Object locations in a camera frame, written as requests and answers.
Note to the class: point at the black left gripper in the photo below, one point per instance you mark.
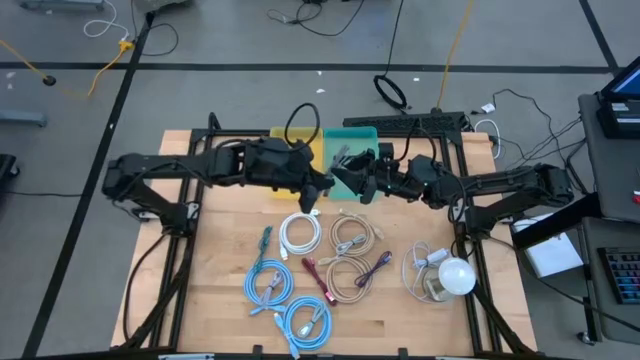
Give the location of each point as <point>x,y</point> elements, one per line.
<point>280,165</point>

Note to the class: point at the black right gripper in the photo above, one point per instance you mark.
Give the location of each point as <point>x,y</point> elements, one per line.
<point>387,177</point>

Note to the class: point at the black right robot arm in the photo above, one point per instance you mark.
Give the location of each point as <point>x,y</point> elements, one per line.
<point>500,182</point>

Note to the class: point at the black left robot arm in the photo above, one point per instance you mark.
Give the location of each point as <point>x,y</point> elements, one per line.
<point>150,170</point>

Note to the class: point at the teal translucent plastic bin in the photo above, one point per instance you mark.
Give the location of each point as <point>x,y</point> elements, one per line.
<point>350,137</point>

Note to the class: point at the yellow translucent plastic bin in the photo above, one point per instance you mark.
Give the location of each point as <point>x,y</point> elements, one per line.
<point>279,135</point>

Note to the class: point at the white box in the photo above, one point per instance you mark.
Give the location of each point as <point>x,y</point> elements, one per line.
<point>555,252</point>

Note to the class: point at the grey cart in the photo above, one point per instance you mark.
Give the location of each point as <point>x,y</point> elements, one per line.
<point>612,175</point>

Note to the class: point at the black laptop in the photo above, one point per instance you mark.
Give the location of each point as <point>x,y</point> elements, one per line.
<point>622,115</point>

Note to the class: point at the keyboard with coloured keys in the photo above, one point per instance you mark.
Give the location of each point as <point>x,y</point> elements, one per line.
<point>625,275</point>

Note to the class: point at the black round disc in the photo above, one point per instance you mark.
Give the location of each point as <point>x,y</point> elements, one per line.
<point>49,80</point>

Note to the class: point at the grey metal foot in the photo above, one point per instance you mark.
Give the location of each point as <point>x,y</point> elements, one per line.
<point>22,118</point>

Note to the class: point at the black perforated metal bracket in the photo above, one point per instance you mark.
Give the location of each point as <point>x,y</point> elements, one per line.
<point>400,121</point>

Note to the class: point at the black aluminium table frame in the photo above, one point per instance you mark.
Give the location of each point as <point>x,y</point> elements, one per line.
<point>225,133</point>

